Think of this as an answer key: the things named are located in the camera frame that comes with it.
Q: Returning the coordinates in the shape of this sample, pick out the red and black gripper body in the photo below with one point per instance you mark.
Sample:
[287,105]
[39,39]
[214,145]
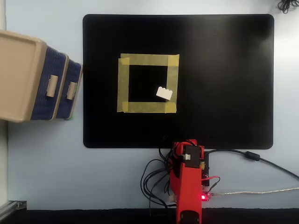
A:
[180,149]

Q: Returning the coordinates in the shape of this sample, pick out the white toy brick cube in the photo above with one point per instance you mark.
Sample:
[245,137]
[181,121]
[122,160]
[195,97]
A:
[164,93]

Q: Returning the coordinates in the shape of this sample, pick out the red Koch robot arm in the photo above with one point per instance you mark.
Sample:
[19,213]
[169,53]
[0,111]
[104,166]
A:
[188,186]

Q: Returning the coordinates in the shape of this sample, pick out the beige plastic drawer cabinet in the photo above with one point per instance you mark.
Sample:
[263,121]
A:
[16,77]

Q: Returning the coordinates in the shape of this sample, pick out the yellow masking tape strip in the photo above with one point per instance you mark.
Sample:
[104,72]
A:
[172,77]
[123,86]
[149,107]
[149,59]

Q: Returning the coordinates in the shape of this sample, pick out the controller board with LED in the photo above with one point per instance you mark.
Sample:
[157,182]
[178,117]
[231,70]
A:
[205,196]

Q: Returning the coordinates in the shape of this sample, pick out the black rectangular table mat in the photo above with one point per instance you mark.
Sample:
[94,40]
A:
[222,81]

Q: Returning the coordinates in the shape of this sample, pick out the aluminium profile rail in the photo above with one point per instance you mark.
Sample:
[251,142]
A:
[11,206]

